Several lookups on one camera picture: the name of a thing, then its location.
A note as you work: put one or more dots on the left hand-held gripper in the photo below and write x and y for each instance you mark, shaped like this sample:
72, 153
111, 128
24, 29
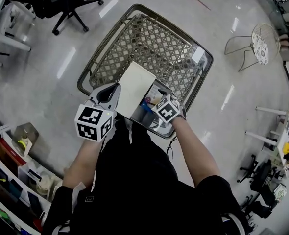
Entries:
90, 121

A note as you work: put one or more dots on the white desk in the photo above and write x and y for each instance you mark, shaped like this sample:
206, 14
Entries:
281, 131
2, 33

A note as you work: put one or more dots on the patterned round seat cushion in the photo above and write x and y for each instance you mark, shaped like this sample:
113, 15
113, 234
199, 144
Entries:
260, 49

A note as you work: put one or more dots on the white shelf unit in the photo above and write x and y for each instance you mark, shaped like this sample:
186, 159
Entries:
12, 180

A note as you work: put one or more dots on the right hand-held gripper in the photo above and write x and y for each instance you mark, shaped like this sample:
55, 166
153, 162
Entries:
167, 111

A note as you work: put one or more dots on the yellow object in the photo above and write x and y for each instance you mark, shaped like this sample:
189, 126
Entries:
287, 148

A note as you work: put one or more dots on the blue packaged item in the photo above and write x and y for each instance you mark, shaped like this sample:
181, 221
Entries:
150, 95

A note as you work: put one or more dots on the person's black clothing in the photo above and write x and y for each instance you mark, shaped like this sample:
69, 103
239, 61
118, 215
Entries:
134, 192

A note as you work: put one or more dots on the person's left forearm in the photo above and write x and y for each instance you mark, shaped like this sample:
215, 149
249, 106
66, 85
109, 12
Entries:
83, 160

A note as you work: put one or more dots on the yellow-green item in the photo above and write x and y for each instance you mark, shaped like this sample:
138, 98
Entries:
22, 143

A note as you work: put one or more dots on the white box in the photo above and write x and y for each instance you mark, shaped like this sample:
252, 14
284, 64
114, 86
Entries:
137, 89

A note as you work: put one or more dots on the grey metal bin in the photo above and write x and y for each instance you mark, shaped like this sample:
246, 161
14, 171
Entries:
24, 133

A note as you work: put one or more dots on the person's right forearm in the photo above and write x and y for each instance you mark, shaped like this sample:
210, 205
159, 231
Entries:
196, 150

